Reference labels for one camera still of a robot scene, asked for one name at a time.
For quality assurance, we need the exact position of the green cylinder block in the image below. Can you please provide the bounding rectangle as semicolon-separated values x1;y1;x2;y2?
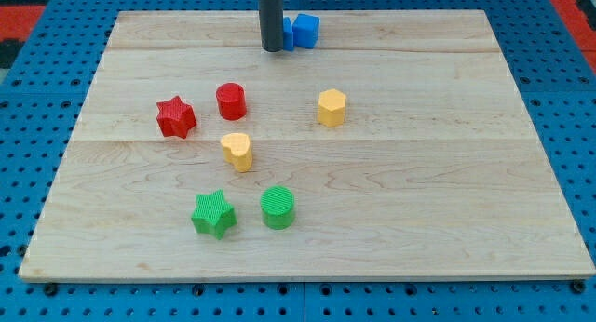
260;185;295;230

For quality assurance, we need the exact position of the yellow hexagon block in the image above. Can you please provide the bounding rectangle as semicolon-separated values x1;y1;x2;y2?
317;88;346;127

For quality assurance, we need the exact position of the yellow heart block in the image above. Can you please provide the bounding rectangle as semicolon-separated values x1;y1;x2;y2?
220;133;253;172

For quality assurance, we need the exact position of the red cylinder block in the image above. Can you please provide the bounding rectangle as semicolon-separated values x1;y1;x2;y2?
215;83;247;120

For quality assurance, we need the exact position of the light wooden board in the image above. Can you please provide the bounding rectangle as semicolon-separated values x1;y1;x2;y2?
19;10;595;283

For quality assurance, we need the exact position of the green star block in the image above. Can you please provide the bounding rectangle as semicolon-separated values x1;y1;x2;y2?
191;190;237;240

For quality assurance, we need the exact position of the blue cube block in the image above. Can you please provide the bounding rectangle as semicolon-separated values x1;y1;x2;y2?
292;13;320;49

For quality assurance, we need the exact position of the blue block behind rod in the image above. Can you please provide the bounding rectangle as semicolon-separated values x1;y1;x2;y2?
282;17;294;52

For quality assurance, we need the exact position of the red star block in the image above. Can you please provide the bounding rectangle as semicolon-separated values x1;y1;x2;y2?
156;96;197;139

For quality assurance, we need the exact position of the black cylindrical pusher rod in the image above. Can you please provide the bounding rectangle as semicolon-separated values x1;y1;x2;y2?
258;0;283;52

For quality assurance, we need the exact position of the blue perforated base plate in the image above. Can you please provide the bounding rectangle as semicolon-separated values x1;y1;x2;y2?
1;0;595;321

